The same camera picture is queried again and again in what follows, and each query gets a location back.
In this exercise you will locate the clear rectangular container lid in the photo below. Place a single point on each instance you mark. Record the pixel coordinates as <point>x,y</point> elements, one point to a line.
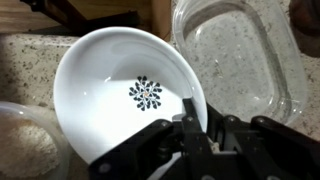
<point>244,55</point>

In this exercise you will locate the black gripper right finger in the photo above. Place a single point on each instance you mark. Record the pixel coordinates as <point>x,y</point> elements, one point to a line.
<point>265,149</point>

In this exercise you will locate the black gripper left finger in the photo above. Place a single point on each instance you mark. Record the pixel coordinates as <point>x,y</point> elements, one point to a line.
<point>140,155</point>

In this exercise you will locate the clear plastic bowl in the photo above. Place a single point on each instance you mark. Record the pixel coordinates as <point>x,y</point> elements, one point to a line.
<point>32,146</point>

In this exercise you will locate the black round coaster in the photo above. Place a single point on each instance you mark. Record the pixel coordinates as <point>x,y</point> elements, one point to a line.
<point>305,22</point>

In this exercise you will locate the white ceramic bowl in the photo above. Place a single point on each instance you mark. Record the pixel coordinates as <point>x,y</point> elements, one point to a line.
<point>113,82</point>

